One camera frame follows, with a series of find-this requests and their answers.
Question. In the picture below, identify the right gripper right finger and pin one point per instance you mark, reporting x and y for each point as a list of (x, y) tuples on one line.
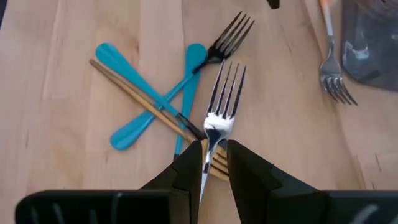
[(255, 177)]

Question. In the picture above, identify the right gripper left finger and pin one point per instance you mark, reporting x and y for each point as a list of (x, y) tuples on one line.
[(186, 174)]

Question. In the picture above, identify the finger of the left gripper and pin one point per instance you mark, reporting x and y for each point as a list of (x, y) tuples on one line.
[(273, 3)]

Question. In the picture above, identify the gold fork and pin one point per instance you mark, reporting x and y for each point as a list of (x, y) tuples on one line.
[(136, 97)]

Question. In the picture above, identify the grey translucent plastic bin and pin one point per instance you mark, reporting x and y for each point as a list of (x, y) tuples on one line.
[(373, 46)]

